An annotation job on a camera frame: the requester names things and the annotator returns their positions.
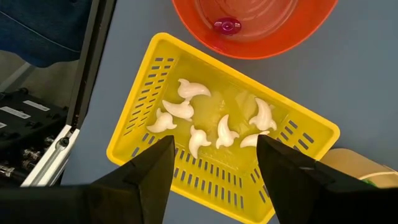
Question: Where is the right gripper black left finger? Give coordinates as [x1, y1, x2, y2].
[0, 135, 175, 224]

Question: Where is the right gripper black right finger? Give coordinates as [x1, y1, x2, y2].
[256, 134, 398, 224]

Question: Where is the green skeleton figure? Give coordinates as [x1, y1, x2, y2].
[362, 177, 379, 188]

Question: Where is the purple witch hat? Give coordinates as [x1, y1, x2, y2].
[213, 17, 243, 35]

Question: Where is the orange plastic tray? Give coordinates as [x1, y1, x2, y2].
[320, 147, 398, 189]

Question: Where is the black electronics box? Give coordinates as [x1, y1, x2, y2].
[0, 88, 70, 184]

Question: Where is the blue-grey table mat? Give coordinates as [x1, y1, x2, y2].
[60, 0, 398, 224]

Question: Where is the yellow slotted plastic basket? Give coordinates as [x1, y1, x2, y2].
[106, 32, 341, 224]

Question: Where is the orange-red round plastic bowl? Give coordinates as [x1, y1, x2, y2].
[170, 0, 339, 60]

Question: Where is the person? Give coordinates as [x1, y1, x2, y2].
[0, 0, 94, 68]

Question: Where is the silver frame bracket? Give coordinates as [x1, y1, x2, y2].
[21, 124, 81, 187]

